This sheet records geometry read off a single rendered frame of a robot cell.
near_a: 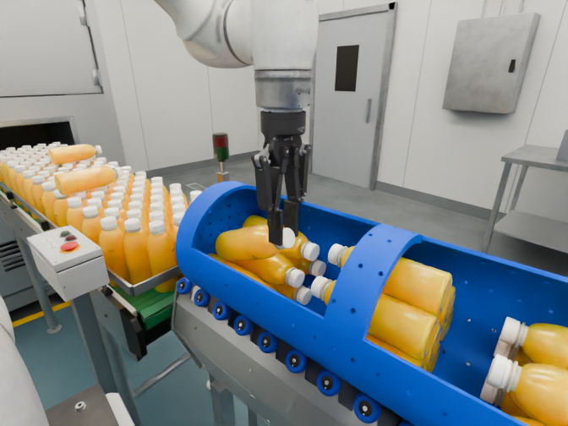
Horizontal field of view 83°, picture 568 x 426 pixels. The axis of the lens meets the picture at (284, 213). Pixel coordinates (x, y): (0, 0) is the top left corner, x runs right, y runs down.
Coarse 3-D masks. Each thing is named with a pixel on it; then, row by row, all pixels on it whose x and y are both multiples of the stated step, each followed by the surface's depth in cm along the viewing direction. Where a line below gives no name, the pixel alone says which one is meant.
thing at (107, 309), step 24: (0, 192) 172; (24, 216) 143; (24, 240) 155; (48, 288) 192; (96, 288) 95; (48, 312) 195; (96, 312) 103; (120, 312) 86; (120, 336) 94; (144, 336) 103; (120, 360) 117; (120, 384) 120; (144, 384) 131
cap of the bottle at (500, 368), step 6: (498, 354) 43; (498, 360) 42; (504, 360) 42; (510, 360) 42; (492, 366) 44; (498, 366) 41; (504, 366) 41; (510, 366) 41; (492, 372) 42; (498, 372) 41; (504, 372) 41; (492, 378) 42; (498, 378) 41; (504, 378) 41; (492, 384) 42; (498, 384) 41; (504, 384) 41
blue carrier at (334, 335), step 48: (240, 192) 84; (192, 240) 69; (336, 240) 77; (384, 240) 51; (432, 240) 56; (240, 288) 61; (336, 288) 49; (480, 288) 59; (528, 288) 53; (288, 336) 56; (336, 336) 48; (480, 336) 60; (384, 384) 44; (432, 384) 40; (480, 384) 57
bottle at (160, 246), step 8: (152, 232) 86; (160, 232) 86; (152, 240) 86; (160, 240) 86; (168, 240) 88; (152, 248) 86; (160, 248) 87; (168, 248) 88; (152, 256) 87; (160, 256) 87; (168, 256) 89; (152, 264) 88; (160, 264) 88; (168, 264) 89; (176, 264) 93; (152, 272) 90; (160, 272) 89; (168, 280) 91; (176, 280) 93; (160, 288) 91; (168, 288) 92
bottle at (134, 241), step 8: (128, 232) 88; (136, 232) 88; (144, 232) 90; (128, 240) 87; (136, 240) 88; (144, 240) 89; (128, 248) 88; (136, 248) 88; (144, 248) 89; (128, 256) 89; (136, 256) 89; (144, 256) 90; (128, 264) 90; (136, 264) 90; (144, 264) 91; (128, 272) 92; (136, 272) 91; (144, 272) 91; (136, 280) 92; (144, 280) 92
